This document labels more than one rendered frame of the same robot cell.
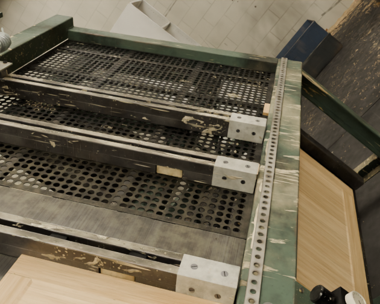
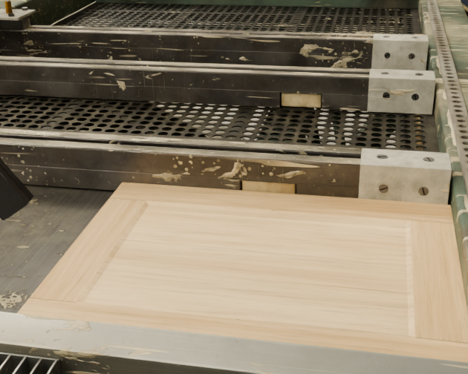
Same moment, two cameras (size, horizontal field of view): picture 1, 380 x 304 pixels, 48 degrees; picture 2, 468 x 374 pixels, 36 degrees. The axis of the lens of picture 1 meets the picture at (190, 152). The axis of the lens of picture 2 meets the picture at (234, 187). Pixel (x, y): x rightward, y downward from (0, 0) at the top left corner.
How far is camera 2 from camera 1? 44 cm
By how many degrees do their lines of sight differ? 7
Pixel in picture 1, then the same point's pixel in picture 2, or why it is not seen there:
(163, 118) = (271, 54)
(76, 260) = (206, 174)
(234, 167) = (400, 76)
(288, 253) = not seen: outside the picture
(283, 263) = not seen: outside the picture
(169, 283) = (349, 184)
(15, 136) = (65, 82)
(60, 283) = (189, 202)
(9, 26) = not seen: outside the picture
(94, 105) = (165, 50)
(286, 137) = (462, 53)
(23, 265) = (130, 191)
